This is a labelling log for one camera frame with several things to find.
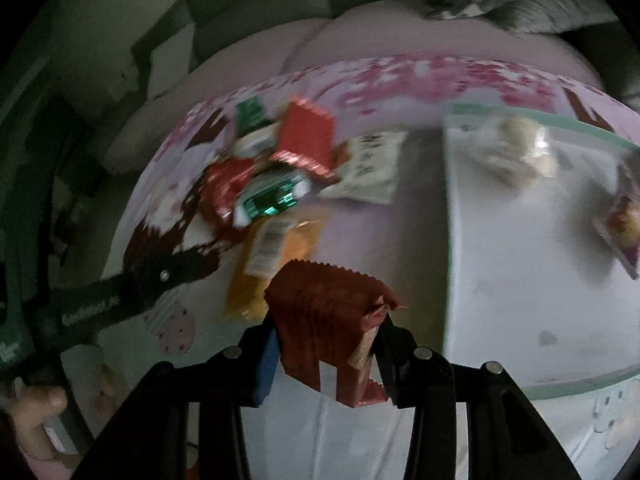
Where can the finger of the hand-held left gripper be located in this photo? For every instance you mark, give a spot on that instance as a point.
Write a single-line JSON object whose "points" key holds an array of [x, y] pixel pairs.
{"points": [[167, 275]]}

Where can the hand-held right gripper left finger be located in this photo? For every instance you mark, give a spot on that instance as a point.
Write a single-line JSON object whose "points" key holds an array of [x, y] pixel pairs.
{"points": [[264, 372]]}

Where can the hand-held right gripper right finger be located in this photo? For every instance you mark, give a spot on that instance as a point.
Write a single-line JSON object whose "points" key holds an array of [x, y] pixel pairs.
{"points": [[387, 360]]}

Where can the dark red snack packet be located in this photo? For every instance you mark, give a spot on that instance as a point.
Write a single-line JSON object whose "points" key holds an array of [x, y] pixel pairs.
{"points": [[320, 320]]}

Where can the orange snack packet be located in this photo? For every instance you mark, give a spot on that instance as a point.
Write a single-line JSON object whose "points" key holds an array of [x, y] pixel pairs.
{"points": [[272, 255]]}

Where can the green foil snack packet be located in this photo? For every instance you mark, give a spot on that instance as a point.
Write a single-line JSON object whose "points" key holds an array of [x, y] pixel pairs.
{"points": [[270, 200]]}

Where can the clear zip bag green strip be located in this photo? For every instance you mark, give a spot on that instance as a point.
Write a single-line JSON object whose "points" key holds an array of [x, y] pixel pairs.
{"points": [[530, 270]]}

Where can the person's left hand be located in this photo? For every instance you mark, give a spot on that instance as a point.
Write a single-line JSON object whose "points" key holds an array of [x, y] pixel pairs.
{"points": [[35, 407]]}

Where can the shiny red crinkled packet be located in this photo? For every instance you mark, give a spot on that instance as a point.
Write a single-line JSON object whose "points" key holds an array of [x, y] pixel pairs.
{"points": [[222, 192]]}

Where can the small dark green packet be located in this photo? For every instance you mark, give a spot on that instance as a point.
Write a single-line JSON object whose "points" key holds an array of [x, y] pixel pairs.
{"points": [[250, 116]]}

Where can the white snack packet dark print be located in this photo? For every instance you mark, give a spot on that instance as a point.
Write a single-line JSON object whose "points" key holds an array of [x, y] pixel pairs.
{"points": [[367, 167]]}

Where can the bright red snack packet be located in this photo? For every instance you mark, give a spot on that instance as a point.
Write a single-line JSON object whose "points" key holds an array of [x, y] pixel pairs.
{"points": [[306, 135]]}

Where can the clear packet of pale buns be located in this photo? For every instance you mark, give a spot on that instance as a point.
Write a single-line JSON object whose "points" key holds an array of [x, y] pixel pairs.
{"points": [[517, 152]]}

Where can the pink and red snack packet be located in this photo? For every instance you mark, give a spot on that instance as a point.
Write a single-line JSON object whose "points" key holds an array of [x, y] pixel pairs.
{"points": [[624, 222]]}

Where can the grey sofa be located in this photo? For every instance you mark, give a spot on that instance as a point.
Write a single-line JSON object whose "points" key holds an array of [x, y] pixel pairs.
{"points": [[250, 5]]}

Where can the pink ribbed cushion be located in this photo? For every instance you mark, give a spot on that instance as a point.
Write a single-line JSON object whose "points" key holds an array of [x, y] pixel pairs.
{"points": [[380, 35]]}

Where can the grey pillow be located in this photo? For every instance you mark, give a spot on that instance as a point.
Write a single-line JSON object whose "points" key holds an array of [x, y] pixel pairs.
{"points": [[555, 15]]}

